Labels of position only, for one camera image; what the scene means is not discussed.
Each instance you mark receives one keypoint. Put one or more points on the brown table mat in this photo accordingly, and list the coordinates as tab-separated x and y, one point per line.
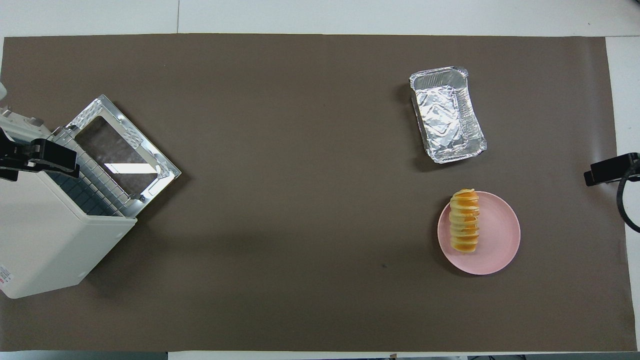
300	150

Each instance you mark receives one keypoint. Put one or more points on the sliced yellow bread loaf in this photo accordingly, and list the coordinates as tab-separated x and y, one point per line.
465	225

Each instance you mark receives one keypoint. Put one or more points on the aluminium foil tray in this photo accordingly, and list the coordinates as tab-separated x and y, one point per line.
442	117

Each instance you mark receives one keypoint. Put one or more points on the cream toaster oven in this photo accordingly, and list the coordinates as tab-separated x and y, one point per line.
50	240

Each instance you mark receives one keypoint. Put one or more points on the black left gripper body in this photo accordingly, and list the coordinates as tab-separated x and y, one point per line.
9	155

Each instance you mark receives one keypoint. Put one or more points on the pink round plate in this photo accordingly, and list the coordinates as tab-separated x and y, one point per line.
500	235

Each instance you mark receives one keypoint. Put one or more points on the glass oven door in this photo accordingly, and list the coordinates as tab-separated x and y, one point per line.
125	150

